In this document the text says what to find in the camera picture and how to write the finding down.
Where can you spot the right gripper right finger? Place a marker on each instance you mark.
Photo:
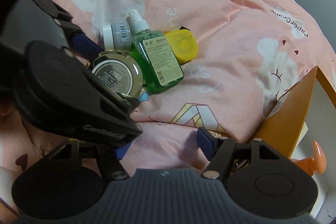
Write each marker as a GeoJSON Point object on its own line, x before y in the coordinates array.
{"type": "Point", "coordinates": [218, 151]}

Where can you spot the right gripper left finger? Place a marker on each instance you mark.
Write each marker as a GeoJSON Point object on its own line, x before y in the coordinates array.
{"type": "Point", "coordinates": [108, 161]}

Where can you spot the round gold compact case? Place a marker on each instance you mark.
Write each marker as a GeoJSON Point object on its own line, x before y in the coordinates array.
{"type": "Point", "coordinates": [118, 71]}

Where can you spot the green spray bottle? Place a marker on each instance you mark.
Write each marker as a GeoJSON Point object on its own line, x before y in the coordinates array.
{"type": "Point", "coordinates": [154, 55]}

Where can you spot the person's left hand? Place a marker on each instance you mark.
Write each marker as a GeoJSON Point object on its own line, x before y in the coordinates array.
{"type": "Point", "coordinates": [8, 113]}

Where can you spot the small grey cream jar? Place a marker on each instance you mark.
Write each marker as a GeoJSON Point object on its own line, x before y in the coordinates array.
{"type": "Point", "coordinates": [116, 37]}

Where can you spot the orange white cardboard box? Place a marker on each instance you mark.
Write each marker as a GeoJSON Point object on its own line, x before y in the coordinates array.
{"type": "Point", "coordinates": [303, 117]}

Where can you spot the orange plastic toy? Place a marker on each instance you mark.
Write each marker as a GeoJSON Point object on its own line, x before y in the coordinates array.
{"type": "Point", "coordinates": [314, 164]}

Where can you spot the pink patterned bed quilt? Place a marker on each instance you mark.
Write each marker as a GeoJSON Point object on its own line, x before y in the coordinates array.
{"type": "Point", "coordinates": [239, 58]}

